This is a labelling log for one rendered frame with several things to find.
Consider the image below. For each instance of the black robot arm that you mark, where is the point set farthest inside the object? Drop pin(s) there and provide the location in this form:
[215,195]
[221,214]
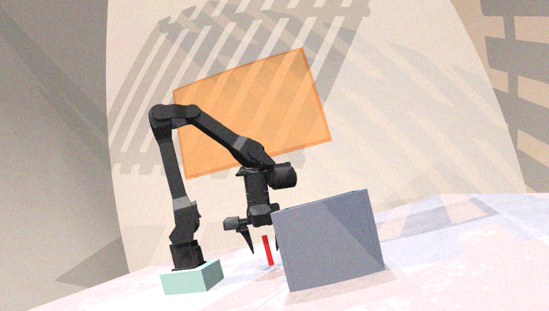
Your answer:
[261,171]

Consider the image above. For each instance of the red peg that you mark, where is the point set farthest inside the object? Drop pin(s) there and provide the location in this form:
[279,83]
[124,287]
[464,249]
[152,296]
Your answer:
[267,250]

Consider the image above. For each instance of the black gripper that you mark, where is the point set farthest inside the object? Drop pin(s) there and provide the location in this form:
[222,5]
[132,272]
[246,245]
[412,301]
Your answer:
[240,224]

